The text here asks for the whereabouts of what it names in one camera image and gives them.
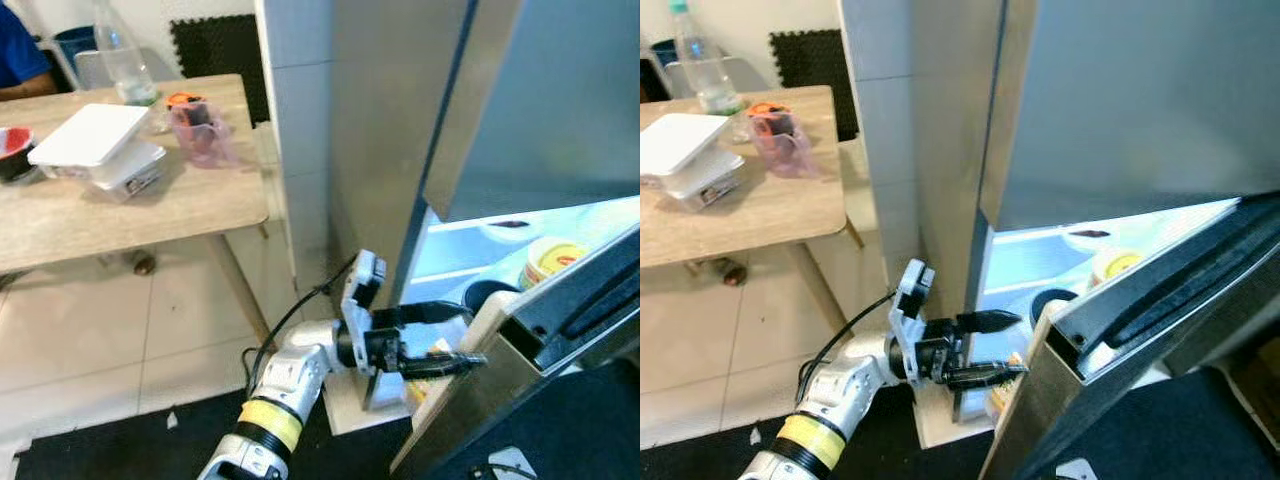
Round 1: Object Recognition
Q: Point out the white plate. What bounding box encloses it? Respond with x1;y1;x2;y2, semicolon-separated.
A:
478;217;542;243
1060;227;1123;253

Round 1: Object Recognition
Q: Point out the pink clear measuring jug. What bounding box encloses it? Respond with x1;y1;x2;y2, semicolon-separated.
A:
747;110;827;181
167;100;242;172

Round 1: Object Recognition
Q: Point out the grey chair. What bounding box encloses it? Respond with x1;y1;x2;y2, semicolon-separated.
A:
75;47;183;93
662;58;766;101

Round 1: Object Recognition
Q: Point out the grey fridge compartment door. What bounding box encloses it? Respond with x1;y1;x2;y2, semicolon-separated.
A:
388;222;641;480
978;195;1280;480

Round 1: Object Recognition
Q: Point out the light wooden table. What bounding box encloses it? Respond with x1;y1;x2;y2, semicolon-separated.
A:
640;85;867;336
0;73;272;347

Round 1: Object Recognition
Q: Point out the yellow green instant noodle cup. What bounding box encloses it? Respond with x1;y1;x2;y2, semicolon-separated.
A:
522;236;590;292
1088;247;1145;292

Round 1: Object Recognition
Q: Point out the clear labelled food container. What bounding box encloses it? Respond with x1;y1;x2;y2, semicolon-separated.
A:
655;150;746;213
58;140;169;204

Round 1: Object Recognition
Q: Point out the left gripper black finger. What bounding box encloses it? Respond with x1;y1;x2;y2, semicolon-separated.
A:
374;299;474;331
945;309;1024;336
948;362;1029;391
398;350;490;381

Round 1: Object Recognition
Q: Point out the large clear plastic bottle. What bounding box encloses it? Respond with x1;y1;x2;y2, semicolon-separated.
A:
92;0;162;108
667;0;747;117

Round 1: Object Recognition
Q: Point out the grey fridge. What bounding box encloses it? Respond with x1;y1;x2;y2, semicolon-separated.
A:
905;0;1280;480
328;0;641;480

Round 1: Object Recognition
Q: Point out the yellow packet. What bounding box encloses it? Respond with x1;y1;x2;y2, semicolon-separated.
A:
408;337;457;404
985;352;1023;417

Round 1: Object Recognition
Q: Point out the orange black cup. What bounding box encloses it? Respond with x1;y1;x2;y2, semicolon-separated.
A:
745;101;798;141
164;91;217;131

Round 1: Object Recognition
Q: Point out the black foam wall mat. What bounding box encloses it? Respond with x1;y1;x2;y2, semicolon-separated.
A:
169;13;272;127
768;28;861;143

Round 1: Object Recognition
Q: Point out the pink bowl with red food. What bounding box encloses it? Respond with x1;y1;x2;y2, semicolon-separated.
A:
0;126;42;185

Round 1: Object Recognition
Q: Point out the blue bin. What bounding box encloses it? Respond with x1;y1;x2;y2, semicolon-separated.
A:
645;38;684;71
54;25;99;73

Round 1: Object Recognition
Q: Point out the white lidded food container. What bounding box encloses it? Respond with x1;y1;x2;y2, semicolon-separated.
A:
640;113;733;179
27;102;152;169

